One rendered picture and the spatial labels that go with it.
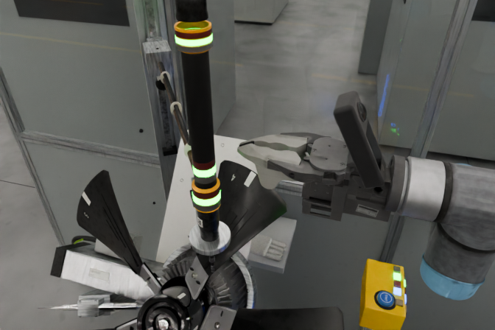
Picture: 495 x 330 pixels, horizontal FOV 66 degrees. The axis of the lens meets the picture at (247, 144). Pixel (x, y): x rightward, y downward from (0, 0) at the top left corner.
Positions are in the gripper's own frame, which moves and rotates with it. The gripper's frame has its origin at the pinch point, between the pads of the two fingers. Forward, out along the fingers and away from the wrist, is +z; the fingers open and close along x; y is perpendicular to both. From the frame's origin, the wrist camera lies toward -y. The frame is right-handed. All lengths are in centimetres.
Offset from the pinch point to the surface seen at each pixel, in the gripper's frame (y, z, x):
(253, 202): 24.6, 3.0, 14.4
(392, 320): 61, -32, 21
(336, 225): 82, -16, 70
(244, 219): 27.3, 4.3, 11.8
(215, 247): 19.8, 4.7, -2.5
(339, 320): 44.9, -17.9, 7.0
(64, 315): 166, 118, 43
